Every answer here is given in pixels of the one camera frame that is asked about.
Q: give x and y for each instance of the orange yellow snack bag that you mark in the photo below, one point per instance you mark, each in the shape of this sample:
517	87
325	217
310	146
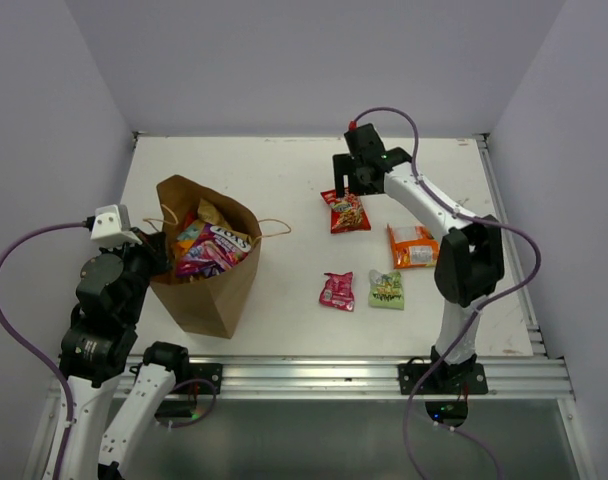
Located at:
190	232

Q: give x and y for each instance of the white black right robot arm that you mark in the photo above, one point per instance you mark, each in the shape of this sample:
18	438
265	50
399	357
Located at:
470	259

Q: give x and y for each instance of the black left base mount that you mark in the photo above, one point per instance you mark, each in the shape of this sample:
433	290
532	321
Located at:
195	397

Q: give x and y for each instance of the brown paper bag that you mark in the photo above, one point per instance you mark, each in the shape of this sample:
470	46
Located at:
213	306

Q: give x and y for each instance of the green small snack packet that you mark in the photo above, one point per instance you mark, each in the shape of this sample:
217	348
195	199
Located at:
386	290

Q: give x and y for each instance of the orange white snack packet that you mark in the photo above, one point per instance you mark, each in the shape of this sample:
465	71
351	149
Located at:
412	247

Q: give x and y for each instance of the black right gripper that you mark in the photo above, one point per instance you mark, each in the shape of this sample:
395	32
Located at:
343	165

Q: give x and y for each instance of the purple candy packet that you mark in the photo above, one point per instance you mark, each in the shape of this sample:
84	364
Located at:
216	251

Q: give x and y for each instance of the brown potato chips bag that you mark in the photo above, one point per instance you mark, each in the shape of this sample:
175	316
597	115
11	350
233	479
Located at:
208	213

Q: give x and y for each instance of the pink small snack packet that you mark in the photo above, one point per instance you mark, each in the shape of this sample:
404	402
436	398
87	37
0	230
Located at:
337	292

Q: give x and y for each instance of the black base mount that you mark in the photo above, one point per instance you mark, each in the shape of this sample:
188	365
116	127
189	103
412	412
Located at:
455	384
195	397

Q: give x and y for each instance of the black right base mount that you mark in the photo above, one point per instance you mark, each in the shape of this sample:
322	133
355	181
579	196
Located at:
455	384

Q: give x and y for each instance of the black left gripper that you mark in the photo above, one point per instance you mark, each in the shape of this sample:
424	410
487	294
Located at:
154	246

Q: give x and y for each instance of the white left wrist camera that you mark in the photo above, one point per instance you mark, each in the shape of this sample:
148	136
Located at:
112	227

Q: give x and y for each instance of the red snack packet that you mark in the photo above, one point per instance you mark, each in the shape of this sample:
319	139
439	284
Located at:
347	212

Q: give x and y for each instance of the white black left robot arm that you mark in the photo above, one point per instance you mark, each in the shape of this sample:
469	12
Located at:
94	352

